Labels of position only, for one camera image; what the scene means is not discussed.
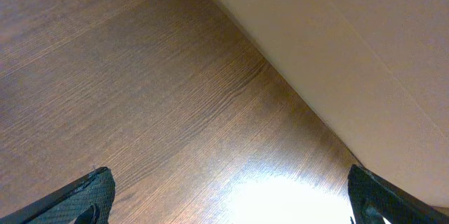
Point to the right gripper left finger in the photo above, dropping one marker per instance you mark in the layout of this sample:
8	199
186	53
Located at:
88	199

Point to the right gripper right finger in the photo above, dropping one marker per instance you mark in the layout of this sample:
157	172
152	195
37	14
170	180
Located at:
376	200

